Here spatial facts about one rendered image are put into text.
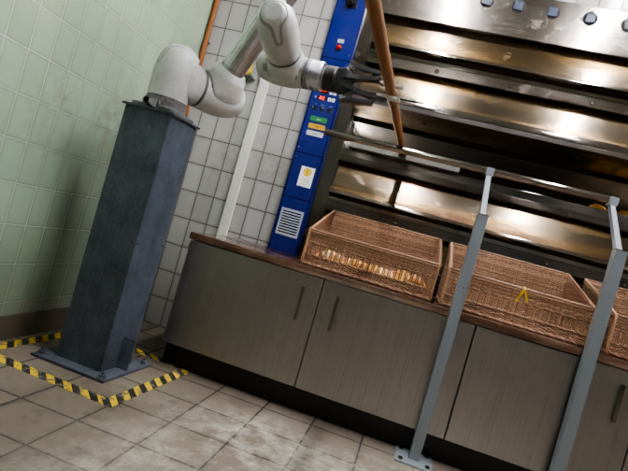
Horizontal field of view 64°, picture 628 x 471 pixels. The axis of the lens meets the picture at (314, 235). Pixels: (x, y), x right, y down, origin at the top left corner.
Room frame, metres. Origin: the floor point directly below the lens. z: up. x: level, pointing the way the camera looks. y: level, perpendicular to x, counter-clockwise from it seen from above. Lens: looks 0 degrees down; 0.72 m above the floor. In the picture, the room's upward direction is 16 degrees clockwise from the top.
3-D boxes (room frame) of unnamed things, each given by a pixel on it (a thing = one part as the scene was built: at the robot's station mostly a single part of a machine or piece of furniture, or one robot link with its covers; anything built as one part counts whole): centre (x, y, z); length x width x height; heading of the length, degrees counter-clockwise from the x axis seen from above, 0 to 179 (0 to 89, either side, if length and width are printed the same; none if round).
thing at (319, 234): (2.27, -0.29, 0.72); 0.56 x 0.49 x 0.28; 79
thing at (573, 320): (2.15, -0.86, 0.72); 0.56 x 0.49 x 0.28; 78
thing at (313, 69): (1.53, 0.13, 1.18); 0.09 x 0.06 x 0.09; 168
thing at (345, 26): (3.54, -0.06, 1.08); 1.93 x 0.16 x 2.15; 168
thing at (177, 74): (1.98, 0.69, 1.17); 0.18 x 0.16 x 0.22; 135
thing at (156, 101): (1.95, 0.70, 1.03); 0.22 x 0.18 x 0.06; 166
